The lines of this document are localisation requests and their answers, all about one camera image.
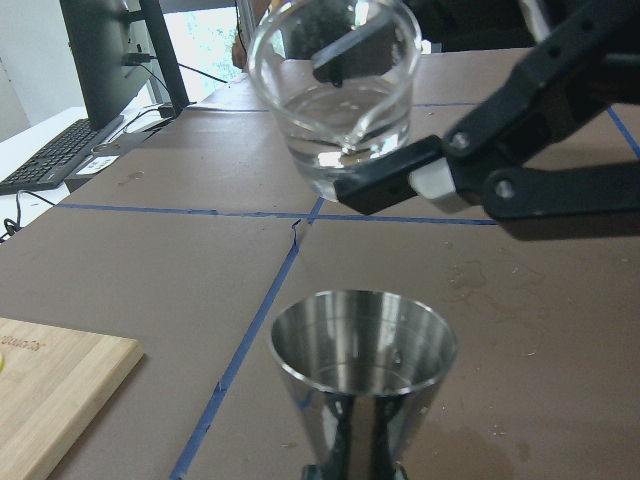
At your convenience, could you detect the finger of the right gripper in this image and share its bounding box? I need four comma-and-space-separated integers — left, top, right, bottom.
311, 13, 395, 88
334, 1, 639, 240

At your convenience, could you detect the steel double jigger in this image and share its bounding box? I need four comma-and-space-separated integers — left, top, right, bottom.
269, 290, 458, 479

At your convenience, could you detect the black monitor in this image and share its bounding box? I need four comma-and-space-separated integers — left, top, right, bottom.
60, 1, 189, 130

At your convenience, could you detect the black keyboard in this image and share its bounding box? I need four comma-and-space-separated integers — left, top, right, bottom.
1, 114, 124, 195

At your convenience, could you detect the bamboo cutting board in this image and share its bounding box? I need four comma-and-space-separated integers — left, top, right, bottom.
1, 318, 143, 479

